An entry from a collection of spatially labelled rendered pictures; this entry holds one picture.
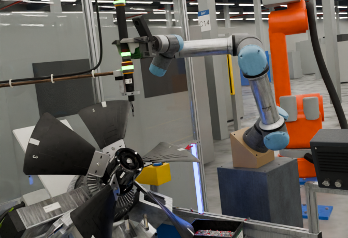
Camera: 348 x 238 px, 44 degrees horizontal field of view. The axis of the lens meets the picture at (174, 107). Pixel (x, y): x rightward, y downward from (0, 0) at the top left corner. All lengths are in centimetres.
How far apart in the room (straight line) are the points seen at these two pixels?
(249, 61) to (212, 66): 663
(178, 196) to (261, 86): 133
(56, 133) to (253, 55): 84
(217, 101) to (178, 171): 556
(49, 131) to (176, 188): 157
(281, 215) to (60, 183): 110
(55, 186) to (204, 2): 708
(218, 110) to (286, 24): 341
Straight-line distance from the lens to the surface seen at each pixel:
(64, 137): 157
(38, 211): 154
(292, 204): 233
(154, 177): 211
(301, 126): 541
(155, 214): 178
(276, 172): 218
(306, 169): 546
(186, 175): 305
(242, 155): 221
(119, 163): 156
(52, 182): 177
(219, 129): 855
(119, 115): 178
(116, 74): 166
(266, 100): 194
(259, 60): 182
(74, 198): 162
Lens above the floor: 154
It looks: 5 degrees down
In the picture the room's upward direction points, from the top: 7 degrees counter-clockwise
